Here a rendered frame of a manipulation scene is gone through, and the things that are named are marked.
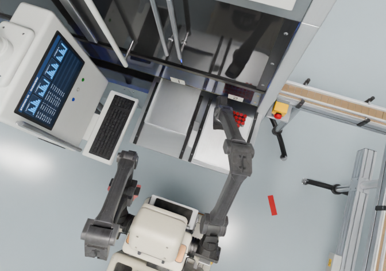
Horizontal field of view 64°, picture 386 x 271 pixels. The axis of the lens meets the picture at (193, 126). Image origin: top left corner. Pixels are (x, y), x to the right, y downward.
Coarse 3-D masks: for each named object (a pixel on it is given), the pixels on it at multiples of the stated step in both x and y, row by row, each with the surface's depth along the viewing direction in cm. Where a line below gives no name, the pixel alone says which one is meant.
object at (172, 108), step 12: (168, 84) 189; (180, 84) 189; (156, 96) 188; (168, 96) 187; (180, 96) 187; (192, 96) 186; (156, 108) 186; (168, 108) 185; (180, 108) 185; (192, 108) 185; (144, 120) 181; (156, 120) 184; (168, 120) 183; (180, 120) 183; (180, 132) 178
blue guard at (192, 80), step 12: (84, 48) 174; (96, 48) 168; (108, 60) 181; (132, 60) 168; (144, 60) 162; (156, 72) 173; (168, 72) 167; (180, 72) 162; (192, 84) 173; (204, 84) 167; (216, 84) 161; (228, 84) 156; (240, 96) 166; (252, 96) 161
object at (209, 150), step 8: (208, 120) 182; (248, 120) 181; (208, 128) 181; (240, 128) 180; (248, 128) 180; (200, 136) 177; (208, 136) 180; (216, 136) 180; (224, 136) 179; (200, 144) 179; (208, 144) 179; (216, 144) 178; (200, 152) 178; (208, 152) 177; (216, 152) 177; (200, 160) 173; (208, 160) 176; (216, 160) 176; (224, 160) 176; (224, 168) 171
